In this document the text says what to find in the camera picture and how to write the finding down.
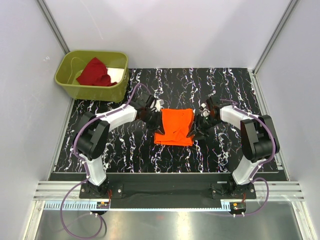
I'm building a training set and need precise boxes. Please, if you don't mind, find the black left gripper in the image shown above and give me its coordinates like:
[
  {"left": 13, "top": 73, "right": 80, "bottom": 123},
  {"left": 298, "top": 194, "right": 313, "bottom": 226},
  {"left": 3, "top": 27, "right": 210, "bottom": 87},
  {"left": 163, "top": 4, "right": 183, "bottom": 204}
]
[{"left": 142, "top": 109, "right": 165, "bottom": 136}]

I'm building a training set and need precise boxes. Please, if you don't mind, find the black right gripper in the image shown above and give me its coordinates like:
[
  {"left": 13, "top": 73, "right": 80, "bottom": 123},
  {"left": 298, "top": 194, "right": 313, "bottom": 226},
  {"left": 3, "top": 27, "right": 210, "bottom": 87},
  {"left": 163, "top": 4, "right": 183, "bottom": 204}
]
[{"left": 186, "top": 114, "right": 221, "bottom": 142}]

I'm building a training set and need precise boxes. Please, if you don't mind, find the orange t shirt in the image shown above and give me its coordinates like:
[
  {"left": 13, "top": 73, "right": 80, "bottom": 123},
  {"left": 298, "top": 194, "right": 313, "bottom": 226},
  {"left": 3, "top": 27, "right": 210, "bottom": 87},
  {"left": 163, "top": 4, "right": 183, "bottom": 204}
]
[{"left": 154, "top": 108, "right": 195, "bottom": 147}]

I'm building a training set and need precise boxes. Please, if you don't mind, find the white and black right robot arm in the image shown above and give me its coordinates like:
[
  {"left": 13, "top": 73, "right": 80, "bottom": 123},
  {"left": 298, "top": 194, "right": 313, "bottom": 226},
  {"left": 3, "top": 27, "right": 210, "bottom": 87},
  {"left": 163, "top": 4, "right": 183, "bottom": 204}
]
[{"left": 186, "top": 96, "right": 280, "bottom": 199}]

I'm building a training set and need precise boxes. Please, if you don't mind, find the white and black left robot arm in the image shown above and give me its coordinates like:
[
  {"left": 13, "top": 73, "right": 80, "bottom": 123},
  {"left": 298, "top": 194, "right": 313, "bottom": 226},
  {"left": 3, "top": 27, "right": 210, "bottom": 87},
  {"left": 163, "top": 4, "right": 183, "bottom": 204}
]
[{"left": 73, "top": 93, "right": 165, "bottom": 198}]

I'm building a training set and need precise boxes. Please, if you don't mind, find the black marbled table mat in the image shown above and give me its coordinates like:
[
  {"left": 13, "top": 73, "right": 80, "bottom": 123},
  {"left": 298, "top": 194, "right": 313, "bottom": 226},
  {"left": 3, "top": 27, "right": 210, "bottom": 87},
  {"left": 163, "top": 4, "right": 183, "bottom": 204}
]
[{"left": 53, "top": 67, "right": 261, "bottom": 173}]

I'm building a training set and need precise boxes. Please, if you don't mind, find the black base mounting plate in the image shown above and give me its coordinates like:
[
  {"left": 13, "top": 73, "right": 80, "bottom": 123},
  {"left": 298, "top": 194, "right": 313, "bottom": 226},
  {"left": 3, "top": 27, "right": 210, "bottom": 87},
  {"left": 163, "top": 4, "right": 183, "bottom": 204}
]
[{"left": 79, "top": 173, "right": 257, "bottom": 210}]

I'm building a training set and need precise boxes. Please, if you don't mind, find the white cloth in bin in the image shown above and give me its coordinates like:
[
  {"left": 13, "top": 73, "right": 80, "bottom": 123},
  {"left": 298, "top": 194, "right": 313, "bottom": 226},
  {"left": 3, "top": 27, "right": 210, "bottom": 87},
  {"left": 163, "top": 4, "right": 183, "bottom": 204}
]
[{"left": 107, "top": 67, "right": 125, "bottom": 84}]

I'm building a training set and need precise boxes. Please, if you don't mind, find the green plastic bin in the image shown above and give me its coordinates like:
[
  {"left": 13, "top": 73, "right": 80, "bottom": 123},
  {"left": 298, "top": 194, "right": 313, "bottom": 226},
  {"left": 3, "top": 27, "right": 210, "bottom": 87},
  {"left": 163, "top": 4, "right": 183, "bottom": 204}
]
[{"left": 54, "top": 50, "right": 129, "bottom": 103}]

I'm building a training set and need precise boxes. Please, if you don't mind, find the dark red t shirt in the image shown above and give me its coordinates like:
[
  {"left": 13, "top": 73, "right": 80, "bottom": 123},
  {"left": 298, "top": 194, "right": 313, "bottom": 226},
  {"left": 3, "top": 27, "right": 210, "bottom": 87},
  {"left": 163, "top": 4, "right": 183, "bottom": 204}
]
[{"left": 76, "top": 57, "right": 117, "bottom": 87}]

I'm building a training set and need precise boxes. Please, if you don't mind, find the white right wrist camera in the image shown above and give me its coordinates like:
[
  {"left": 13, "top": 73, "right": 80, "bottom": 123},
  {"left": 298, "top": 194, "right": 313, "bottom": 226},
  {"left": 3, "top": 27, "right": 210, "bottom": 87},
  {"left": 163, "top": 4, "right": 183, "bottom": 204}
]
[{"left": 199, "top": 103, "right": 210, "bottom": 118}]

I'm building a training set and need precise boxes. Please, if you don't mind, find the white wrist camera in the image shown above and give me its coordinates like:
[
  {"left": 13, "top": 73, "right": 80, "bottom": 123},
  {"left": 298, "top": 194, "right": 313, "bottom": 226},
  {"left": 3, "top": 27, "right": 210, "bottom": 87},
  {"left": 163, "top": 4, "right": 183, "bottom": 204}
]
[
  {"left": 199, "top": 103, "right": 210, "bottom": 118},
  {"left": 150, "top": 99, "right": 165, "bottom": 112}
]

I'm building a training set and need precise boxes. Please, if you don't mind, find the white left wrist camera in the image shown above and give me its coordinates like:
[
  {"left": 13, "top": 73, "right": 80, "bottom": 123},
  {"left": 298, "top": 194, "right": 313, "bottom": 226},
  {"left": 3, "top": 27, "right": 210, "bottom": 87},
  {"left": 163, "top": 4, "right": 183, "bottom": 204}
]
[{"left": 150, "top": 99, "right": 165, "bottom": 112}]

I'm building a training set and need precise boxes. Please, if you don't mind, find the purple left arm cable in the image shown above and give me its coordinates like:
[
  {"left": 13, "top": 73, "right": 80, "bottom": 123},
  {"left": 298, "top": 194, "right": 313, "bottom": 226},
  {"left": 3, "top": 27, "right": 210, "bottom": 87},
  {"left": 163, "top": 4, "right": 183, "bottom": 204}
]
[{"left": 74, "top": 83, "right": 151, "bottom": 176}]

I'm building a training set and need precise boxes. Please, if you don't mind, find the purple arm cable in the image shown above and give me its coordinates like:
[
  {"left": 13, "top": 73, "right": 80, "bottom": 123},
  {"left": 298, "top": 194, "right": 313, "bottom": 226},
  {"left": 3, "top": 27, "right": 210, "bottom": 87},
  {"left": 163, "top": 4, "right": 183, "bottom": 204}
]
[
  {"left": 74, "top": 83, "right": 151, "bottom": 176},
  {"left": 219, "top": 98, "right": 280, "bottom": 181}
]

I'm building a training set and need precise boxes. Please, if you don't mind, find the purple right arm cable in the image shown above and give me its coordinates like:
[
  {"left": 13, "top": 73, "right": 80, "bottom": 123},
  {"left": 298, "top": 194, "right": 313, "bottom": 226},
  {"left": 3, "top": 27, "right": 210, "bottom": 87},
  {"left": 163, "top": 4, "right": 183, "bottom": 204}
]
[{"left": 219, "top": 98, "right": 280, "bottom": 181}]

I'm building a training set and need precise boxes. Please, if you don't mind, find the aluminium frame rail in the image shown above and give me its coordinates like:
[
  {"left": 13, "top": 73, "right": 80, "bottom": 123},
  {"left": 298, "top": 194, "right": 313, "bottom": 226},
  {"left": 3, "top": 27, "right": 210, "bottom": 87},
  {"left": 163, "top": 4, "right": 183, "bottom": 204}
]
[{"left": 35, "top": 0, "right": 70, "bottom": 55}]

